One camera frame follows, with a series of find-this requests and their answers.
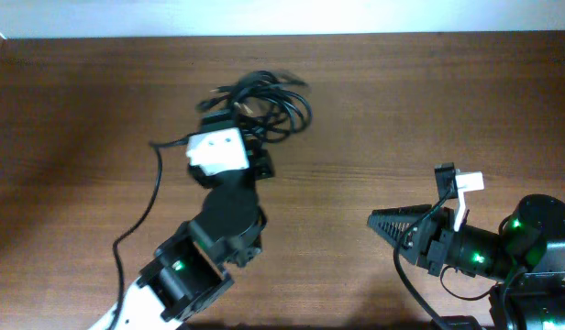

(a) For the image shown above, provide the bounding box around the black usb cable bundle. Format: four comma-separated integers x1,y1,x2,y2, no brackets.
194,69,314,144

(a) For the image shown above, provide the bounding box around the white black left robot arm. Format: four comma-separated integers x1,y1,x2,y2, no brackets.
93,138,274,329

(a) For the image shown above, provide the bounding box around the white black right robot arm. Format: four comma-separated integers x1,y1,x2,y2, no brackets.
367,194,565,329

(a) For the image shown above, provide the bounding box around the black left camera cable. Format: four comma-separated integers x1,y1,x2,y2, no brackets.
108,135,192,330

